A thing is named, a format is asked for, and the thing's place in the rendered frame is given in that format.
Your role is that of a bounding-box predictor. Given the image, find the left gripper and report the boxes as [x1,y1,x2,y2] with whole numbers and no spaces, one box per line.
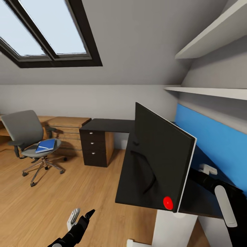
[68,209,95,246]

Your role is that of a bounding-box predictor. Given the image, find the swivel chair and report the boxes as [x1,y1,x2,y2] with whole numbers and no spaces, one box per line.
[0,110,67,186]

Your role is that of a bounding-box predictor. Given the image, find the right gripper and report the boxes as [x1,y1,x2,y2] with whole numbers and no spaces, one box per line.
[187,168,210,188]

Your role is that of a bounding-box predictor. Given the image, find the folder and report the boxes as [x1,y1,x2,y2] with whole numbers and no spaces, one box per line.
[35,139,55,153]

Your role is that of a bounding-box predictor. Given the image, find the monitor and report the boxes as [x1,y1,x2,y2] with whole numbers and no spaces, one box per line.
[130,102,197,213]

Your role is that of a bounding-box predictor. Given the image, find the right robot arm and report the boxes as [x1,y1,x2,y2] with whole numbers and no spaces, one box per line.
[187,164,247,247]

